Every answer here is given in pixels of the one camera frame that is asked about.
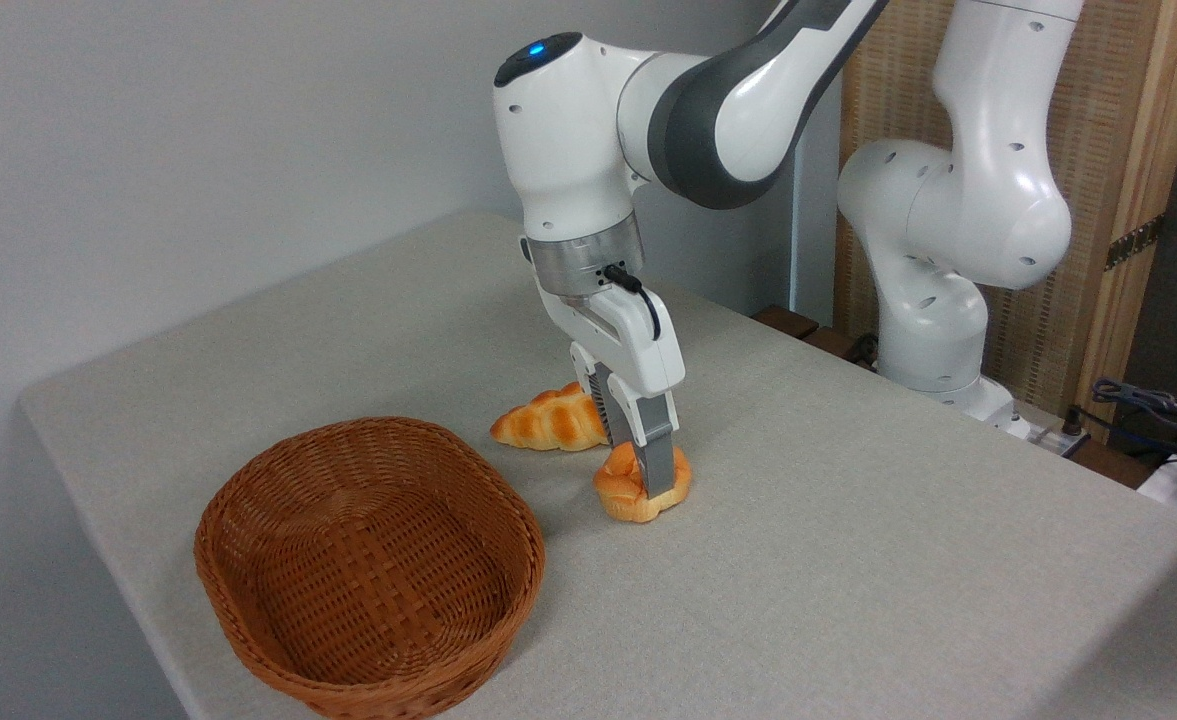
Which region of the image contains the round bread roll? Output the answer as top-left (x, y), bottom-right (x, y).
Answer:
top-left (592, 439), bottom-right (695, 524)

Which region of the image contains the beige fabric table cover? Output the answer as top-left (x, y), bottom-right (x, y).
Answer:
top-left (18, 210), bottom-right (1177, 720)

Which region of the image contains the bundle of dark cables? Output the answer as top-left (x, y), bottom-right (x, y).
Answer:
top-left (1090, 377), bottom-right (1177, 463)

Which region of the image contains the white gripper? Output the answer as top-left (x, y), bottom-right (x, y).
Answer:
top-left (538, 285), bottom-right (687, 500)

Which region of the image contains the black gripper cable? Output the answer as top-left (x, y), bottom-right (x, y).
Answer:
top-left (603, 263), bottom-right (663, 343)

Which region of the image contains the metal screen hinge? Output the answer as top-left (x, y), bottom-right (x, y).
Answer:
top-left (1105, 212), bottom-right (1167, 272)

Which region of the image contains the long braided bread loaf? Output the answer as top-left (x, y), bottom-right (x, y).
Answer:
top-left (489, 381), bottom-right (610, 453)

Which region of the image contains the brown wicker basket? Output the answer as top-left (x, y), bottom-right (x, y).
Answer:
top-left (194, 416), bottom-right (547, 720)

